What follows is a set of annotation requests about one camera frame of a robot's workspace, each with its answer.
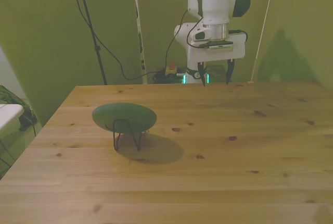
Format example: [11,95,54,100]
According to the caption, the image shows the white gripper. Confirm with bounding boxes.
[187,31,247,88]

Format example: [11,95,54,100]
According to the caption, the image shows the dark green plate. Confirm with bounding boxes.
[91,102,158,134]

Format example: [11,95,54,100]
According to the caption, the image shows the white vertical panel strip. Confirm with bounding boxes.
[132,0,148,84]

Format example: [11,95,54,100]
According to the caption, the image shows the black tripod stand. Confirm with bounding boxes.
[73,0,108,86]

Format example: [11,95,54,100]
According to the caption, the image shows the white side table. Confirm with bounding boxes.
[0,103,24,172]

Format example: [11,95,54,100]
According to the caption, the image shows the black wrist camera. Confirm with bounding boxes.
[199,40,234,52]

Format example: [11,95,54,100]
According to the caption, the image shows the black cable bundle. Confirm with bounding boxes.
[151,69,186,84]

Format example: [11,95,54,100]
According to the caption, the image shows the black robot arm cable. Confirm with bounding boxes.
[164,0,189,78]

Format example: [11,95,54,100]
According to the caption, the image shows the white hanging cord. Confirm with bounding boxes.
[248,0,277,84]

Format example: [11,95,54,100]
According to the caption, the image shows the black tripod cable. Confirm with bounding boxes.
[66,0,167,81]

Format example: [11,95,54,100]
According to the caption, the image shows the black wire plate rack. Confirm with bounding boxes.
[105,118,150,152]

